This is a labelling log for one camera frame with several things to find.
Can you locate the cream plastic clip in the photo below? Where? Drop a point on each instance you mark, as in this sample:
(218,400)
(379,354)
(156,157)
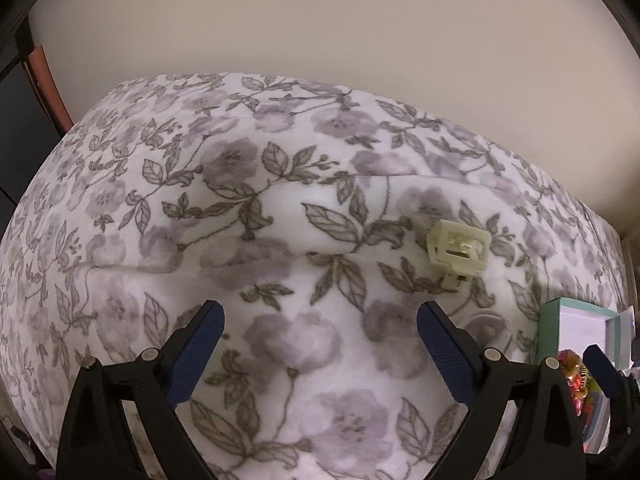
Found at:
(457,250)

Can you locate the floral grey white blanket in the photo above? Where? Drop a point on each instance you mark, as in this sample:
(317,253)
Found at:
(300,210)

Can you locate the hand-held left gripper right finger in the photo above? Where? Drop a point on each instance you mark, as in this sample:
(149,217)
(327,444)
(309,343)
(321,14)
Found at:
(450,360)

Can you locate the dark furniture with reddish edge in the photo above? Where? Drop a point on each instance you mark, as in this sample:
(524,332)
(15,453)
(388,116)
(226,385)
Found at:
(25,125)

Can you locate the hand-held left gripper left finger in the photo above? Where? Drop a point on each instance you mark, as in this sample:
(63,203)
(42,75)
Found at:
(197,355)

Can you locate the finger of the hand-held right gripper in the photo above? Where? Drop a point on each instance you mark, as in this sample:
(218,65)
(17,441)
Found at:
(602,370)

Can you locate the teal tray with white inside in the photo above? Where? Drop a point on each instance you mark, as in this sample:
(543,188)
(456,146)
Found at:
(580,317)

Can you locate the pink yellow toy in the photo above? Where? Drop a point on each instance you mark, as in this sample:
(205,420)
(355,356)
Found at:
(580,380)

